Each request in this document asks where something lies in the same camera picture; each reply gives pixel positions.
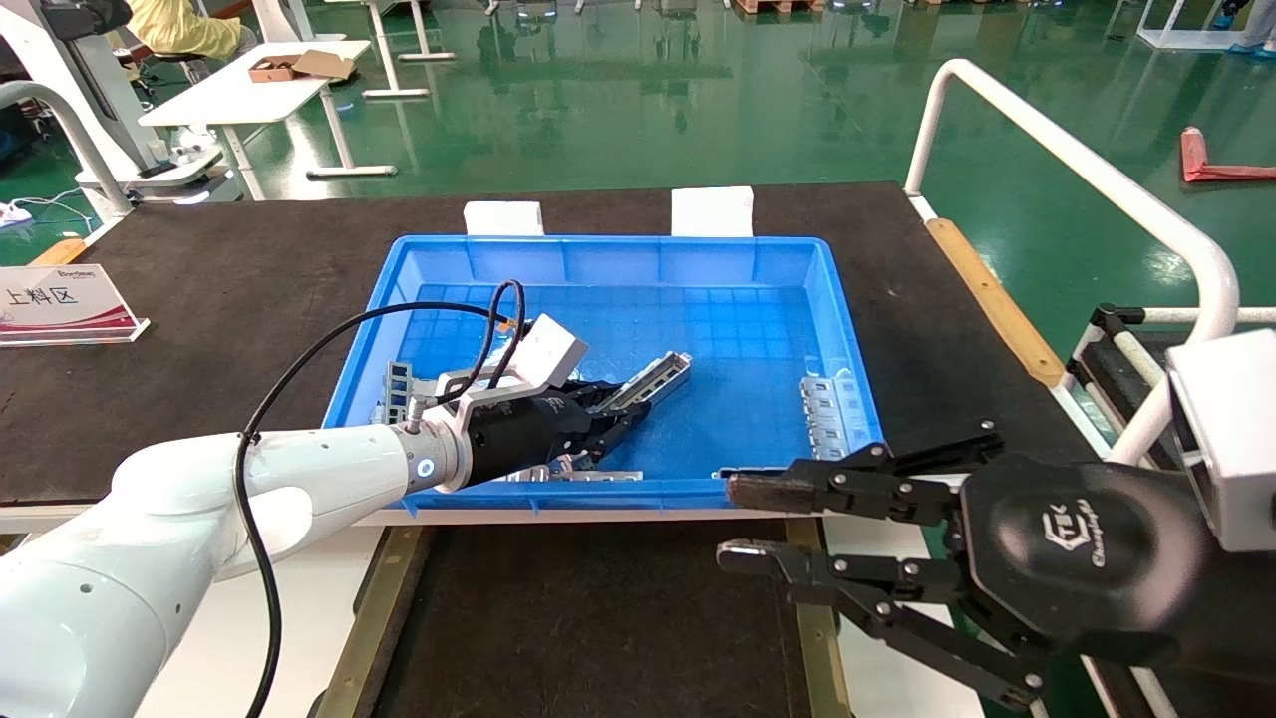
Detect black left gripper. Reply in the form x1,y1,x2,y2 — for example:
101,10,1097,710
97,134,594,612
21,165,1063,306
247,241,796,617
467,379,655,489

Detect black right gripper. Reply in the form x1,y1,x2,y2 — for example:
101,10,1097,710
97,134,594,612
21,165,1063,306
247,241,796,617
715,419,1212,712

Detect long grey metal bracket part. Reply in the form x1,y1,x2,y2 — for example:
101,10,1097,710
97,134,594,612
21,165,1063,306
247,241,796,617
598,351,693,420

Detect long thin grey metal part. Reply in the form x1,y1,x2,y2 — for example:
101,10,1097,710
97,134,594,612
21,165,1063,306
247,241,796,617
498,465,645,485

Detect grey metal part with tabs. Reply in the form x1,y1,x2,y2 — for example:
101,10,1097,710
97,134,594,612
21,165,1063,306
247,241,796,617
799,374,863,462

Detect blue plastic bin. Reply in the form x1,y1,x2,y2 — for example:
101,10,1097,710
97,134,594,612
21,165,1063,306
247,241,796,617
321,235,891,516

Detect small white foam block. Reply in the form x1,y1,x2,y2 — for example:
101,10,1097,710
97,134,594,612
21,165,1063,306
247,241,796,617
465,201,545,238

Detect white paper label right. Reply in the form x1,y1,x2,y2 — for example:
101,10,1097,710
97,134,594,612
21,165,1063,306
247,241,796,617
671,186,755,238

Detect long wooden edge strip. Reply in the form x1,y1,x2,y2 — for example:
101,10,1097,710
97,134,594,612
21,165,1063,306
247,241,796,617
925,217,1067,389

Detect black table mat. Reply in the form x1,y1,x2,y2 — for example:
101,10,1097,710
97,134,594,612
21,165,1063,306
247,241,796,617
0,182,1100,507

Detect open cardboard box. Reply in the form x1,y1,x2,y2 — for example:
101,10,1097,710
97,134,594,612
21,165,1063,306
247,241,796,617
247,50,357,85

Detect white background table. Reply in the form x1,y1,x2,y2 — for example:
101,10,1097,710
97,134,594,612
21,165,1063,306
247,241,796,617
138,40,398,203

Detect red object on floor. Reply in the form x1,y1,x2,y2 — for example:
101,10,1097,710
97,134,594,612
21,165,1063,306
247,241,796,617
1180,128,1276,184

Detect acrylic sign with red print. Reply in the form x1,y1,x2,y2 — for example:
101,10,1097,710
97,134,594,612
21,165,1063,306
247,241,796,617
0,264,152,348

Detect short wooden edge strip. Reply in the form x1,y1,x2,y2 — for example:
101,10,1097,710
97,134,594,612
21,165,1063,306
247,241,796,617
28,237,90,268

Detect person in yellow coat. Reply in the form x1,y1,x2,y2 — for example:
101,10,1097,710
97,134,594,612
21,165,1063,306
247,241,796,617
125,0,258,65

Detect white robot stand with base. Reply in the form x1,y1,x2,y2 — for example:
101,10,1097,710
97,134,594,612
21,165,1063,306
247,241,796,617
0,0,226,207

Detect person with blue shoe covers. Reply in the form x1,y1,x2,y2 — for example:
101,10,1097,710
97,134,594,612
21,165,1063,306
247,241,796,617
1211,0,1276,57

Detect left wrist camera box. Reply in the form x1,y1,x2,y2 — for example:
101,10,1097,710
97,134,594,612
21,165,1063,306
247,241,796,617
434,313,590,412

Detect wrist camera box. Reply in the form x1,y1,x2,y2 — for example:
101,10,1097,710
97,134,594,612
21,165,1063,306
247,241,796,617
434,313,590,412
1164,329,1276,554

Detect black roller frame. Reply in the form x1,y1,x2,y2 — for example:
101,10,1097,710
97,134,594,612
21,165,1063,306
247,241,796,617
1065,304,1179,462

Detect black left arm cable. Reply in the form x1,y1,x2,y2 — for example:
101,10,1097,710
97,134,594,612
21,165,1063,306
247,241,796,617
232,279,530,718

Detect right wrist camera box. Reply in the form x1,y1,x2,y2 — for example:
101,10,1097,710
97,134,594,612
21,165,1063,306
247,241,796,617
1164,329,1276,554

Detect white table frame legs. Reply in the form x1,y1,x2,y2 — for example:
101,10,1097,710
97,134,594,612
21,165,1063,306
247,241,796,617
324,0,458,102

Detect white tubular guard rail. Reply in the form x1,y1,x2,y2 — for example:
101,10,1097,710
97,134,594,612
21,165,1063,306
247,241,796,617
902,58,1276,468

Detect white floor frame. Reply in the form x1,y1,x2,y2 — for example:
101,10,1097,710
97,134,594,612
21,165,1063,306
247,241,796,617
1136,0,1235,53

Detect grey curved tube rail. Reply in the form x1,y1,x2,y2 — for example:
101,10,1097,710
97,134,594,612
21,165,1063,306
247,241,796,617
0,80,137,222

